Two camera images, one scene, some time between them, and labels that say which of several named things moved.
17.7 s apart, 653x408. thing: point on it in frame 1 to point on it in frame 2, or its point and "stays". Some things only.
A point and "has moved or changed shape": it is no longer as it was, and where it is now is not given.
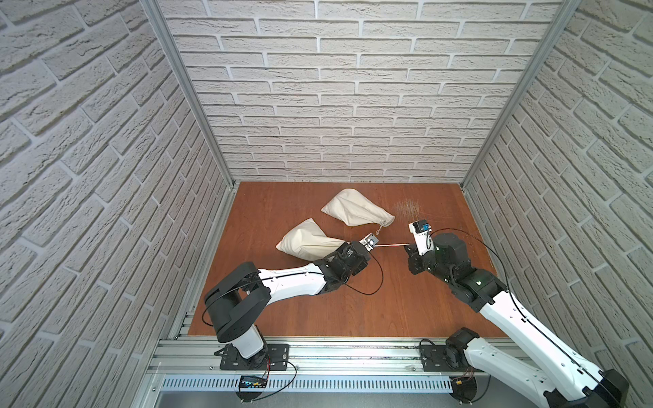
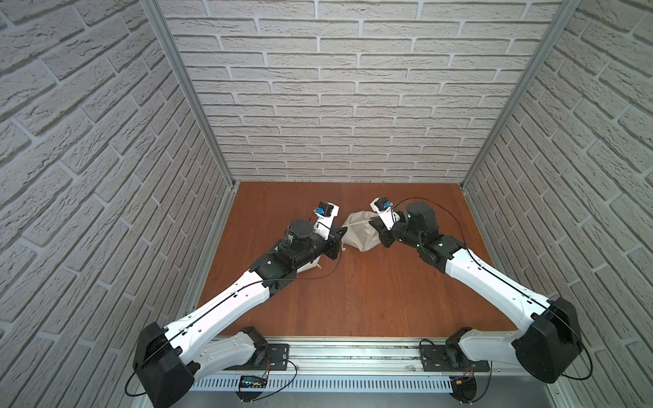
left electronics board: [251, 382] stays
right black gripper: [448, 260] to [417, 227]
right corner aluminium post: [567, 10] stays
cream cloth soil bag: [351, 209] has moved or changed shape
